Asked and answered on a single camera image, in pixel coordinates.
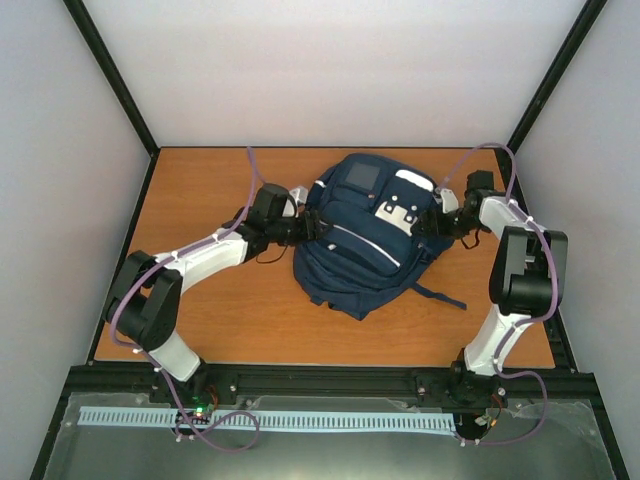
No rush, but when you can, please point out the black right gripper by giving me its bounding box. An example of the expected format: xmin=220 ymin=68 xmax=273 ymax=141
xmin=410 ymin=208 xmax=485 ymax=241

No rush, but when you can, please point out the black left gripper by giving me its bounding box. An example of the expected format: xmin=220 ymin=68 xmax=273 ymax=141
xmin=269 ymin=212 xmax=335 ymax=248

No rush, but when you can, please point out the navy blue backpack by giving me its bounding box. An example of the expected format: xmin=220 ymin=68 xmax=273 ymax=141
xmin=293 ymin=153 xmax=467 ymax=320

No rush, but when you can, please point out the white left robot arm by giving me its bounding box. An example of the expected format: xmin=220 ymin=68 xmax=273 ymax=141
xmin=102 ymin=183 xmax=327 ymax=403

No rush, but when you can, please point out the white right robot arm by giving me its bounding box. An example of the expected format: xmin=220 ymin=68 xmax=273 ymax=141
xmin=411 ymin=170 xmax=568 ymax=408

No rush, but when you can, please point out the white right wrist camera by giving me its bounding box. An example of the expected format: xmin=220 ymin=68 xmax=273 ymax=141
xmin=434 ymin=187 xmax=459 ymax=214

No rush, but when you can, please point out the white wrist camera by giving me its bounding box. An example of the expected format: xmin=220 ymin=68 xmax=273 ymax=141
xmin=283 ymin=186 xmax=308 ymax=217
xmin=434 ymin=187 xmax=459 ymax=214

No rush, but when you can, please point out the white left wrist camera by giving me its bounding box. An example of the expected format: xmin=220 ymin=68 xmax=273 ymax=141
xmin=283 ymin=186 xmax=308 ymax=217

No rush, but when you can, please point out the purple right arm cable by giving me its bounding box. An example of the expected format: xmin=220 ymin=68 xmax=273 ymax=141
xmin=438 ymin=142 xmax=560 ymax=447

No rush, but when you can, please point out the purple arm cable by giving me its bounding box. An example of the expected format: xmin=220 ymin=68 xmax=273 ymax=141
xmin=108 ymin=145 xmax=261 ymax=451
xmin=438 ymin=142 xmax=560 ymax=447

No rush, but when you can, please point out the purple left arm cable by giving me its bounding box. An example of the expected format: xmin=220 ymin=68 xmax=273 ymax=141
xmin=108 ymin=145 xmax=261 ymax=451

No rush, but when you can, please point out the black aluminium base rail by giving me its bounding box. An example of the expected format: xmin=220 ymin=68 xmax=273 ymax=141
xmin=64 ymin=363 xmax=599 ymax=409

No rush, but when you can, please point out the light blue slotted cable duct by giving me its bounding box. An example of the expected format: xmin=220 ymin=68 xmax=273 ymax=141
xmin=77 ymin=406 xmax=456 ymax=435

